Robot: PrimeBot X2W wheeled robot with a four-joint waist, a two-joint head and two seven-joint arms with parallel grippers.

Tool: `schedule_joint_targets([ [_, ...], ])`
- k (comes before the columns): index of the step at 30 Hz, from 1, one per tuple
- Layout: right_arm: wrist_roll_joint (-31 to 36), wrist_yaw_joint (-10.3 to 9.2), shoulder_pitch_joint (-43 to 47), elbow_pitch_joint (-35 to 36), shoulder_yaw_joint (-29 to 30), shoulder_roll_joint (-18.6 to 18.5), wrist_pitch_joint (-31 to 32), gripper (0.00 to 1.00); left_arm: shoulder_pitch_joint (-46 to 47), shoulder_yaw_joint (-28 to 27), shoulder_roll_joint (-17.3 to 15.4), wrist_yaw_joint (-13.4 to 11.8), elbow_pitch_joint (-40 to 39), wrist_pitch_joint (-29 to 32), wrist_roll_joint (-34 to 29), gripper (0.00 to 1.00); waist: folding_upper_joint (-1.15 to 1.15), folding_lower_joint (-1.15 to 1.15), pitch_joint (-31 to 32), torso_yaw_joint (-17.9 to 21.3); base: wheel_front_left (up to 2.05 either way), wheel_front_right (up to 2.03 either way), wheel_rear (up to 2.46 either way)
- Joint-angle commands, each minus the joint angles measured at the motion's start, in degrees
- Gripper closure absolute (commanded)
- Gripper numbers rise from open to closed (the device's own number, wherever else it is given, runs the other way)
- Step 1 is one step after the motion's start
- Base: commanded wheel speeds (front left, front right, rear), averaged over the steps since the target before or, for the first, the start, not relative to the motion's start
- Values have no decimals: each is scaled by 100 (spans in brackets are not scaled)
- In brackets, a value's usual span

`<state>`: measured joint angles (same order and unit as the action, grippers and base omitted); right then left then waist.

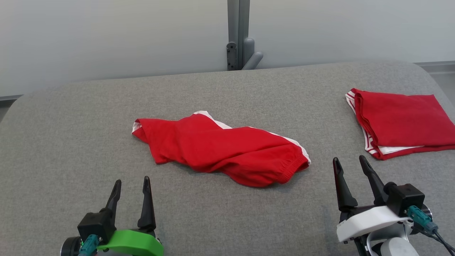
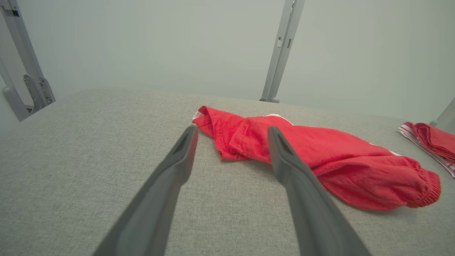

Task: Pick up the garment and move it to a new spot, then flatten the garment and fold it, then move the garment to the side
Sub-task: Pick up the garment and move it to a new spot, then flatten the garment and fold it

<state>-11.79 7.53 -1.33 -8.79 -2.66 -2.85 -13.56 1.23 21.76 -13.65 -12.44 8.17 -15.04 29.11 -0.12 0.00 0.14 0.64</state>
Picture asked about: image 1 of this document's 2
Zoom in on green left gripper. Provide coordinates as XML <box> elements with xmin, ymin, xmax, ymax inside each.
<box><xmin>97</xmin><ymin>176</ymin><xmax>164</xmax><ymax>256</ymax></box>

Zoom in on dark grey bracket plate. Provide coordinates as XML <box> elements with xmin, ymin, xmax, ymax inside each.
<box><xmin>226</xmin><ymin>42</ymin><xmax>238</xmax><ymax>71</ymax></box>

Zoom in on red shirt with white panel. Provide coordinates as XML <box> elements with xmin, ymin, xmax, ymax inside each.
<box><xmin>345</xmin><ymin>88</ymin><xmax>455</xmax><ymax>160</ymax></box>

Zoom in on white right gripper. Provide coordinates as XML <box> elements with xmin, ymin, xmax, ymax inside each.
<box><xmin>332</xmin><ymin>155</ymin><xmax>413</xmax><ymax>244</ymax></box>

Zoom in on left cable with teal connector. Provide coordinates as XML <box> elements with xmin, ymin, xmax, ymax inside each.
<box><xmin>78</xmin><ymin>234</ymin><xmax>100</xmax><ymax>256</ymax></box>

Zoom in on red shorts with white stripe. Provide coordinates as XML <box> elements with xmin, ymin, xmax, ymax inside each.
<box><xmin>132</xmin><ymin>111</ymin><xmax>311</xmax><ymax>188</ymax></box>

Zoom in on cable with teal connector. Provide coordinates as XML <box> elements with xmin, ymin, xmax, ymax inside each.
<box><xmin>78</xmin><ymin>234</ymin><xmax>100</xmax><ymax>256</ymax></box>
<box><xmin>406</xmin><ymin>206</ymin><xmax>455</xmax><ymax>256</ymax></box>

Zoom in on right cable with teal connector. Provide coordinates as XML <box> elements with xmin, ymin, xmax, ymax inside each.
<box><xmin>406</xmin><ymin>206</ymin><xmax>455</xmax><ymax>256</ymax></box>

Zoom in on grey metal post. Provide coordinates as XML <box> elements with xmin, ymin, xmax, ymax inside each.
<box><xmin>227</xmin><ymin>0</ymin><xmax>250</xmax><ymax>70</ymax></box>

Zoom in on grey cylindrical lever handle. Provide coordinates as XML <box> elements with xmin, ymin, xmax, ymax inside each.
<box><xmin>242</xmin><ymin>38</ymin><xmax>263</xmax><ymax>70</ymax></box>

